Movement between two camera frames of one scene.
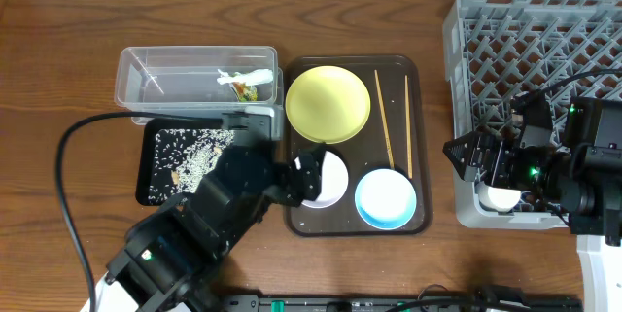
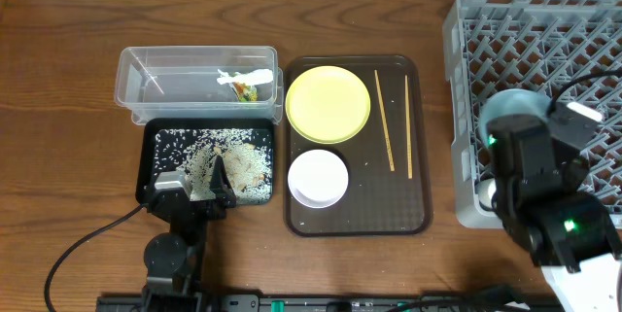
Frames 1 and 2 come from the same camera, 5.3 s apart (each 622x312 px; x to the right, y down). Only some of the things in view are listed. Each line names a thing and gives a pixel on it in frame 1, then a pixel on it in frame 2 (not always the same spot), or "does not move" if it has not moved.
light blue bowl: [385, 199] to [513, 101]
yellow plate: [328, 104] does not move
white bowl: [334, 181] does not move
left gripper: [290, 185] to [192, 203]
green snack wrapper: [244, 91] does not move
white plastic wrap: [254, 77] does not move
